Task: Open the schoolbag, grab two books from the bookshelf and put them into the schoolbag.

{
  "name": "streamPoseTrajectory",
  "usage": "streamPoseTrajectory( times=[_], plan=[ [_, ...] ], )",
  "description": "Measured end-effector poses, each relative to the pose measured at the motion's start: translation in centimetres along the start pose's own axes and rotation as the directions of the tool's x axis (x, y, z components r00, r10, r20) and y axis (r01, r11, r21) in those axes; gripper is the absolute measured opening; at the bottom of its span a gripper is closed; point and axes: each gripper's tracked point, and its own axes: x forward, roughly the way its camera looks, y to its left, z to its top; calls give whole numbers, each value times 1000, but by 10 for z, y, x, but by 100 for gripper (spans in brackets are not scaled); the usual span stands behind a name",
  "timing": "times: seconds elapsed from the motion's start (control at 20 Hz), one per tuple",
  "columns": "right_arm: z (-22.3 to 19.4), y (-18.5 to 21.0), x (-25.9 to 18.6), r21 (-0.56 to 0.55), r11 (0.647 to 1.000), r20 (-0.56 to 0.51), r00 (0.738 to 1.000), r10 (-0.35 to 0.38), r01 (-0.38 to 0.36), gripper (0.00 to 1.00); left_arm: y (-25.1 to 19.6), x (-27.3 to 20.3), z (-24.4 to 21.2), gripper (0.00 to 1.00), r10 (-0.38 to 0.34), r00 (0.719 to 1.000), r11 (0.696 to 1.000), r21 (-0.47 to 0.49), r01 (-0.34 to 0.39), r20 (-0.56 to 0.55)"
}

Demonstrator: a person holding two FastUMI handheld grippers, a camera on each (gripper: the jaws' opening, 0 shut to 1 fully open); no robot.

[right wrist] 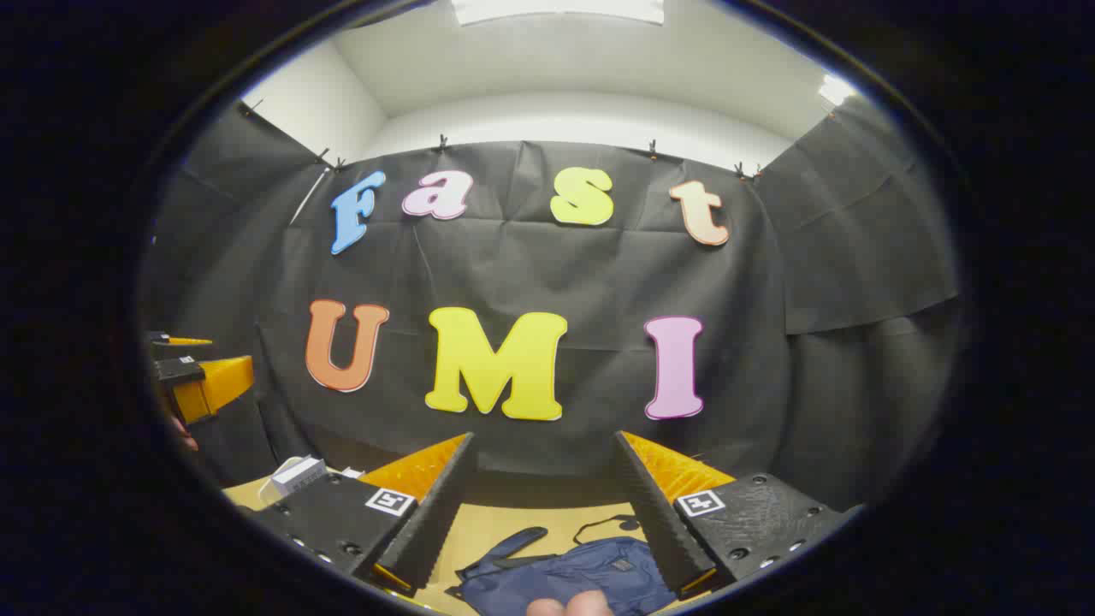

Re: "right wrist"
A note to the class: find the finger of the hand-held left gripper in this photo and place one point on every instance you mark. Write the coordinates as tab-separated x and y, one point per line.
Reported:
184	340
218	385

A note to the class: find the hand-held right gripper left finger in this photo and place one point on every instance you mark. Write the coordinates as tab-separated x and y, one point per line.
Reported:
432	522

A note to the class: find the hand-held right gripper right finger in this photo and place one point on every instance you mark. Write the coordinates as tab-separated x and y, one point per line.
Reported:
659	522

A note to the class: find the blue schoolbag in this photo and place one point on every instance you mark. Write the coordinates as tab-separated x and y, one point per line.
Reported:
590	573

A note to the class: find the white bookshelf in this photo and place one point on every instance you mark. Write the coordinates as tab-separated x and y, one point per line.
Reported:
346	472

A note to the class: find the black backdrop cloth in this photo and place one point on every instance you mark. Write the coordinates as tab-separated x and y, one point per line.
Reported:
599	274

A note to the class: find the ceiling light panel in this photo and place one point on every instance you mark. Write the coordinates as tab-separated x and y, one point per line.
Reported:
837	90
556	10

